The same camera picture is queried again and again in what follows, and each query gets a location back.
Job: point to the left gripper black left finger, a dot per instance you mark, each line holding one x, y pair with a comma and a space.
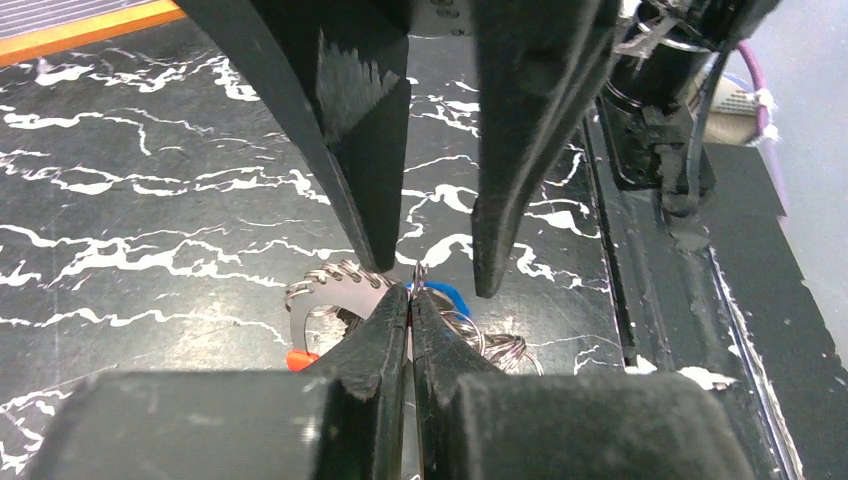
339, 418

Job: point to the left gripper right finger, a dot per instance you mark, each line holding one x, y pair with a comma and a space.
477, 422

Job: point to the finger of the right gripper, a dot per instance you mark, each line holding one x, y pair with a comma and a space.
333, 76
539, 66

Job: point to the orange wooden shoe rack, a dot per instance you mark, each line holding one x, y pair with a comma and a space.
31, 30

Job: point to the metal keyring with red handle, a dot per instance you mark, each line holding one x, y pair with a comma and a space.
349, 293

